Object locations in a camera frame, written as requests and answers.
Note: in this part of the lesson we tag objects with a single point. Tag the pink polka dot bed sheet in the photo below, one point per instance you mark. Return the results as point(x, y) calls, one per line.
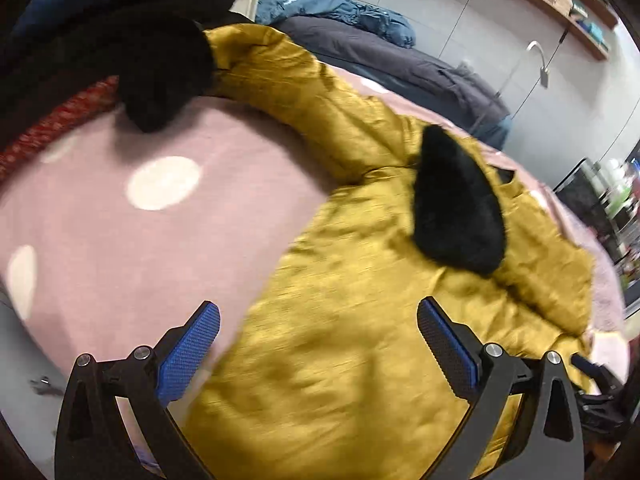
point(150, 260)

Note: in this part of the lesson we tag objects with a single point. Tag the gold jacket with black fur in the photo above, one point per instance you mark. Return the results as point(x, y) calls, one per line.
point(350, 350)

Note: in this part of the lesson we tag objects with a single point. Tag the dark grey blanket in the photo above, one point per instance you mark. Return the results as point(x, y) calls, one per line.
point(400, 70)

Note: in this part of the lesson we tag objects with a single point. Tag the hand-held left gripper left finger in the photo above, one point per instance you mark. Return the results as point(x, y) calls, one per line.
point(192, 342)

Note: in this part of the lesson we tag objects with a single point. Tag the silver wall lamp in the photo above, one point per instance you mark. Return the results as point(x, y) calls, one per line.
point(537, 62)

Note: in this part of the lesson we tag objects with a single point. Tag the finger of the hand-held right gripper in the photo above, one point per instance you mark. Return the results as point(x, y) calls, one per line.
point(602, 400)

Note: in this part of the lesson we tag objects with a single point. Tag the black folded garment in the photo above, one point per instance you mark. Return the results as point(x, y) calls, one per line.
point(65, 65)

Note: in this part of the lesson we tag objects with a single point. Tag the red patterned folded garment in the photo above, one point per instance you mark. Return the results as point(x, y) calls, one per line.
point(55, 120)

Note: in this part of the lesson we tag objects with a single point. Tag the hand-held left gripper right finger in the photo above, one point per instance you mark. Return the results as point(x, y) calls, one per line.
point(445, 342)

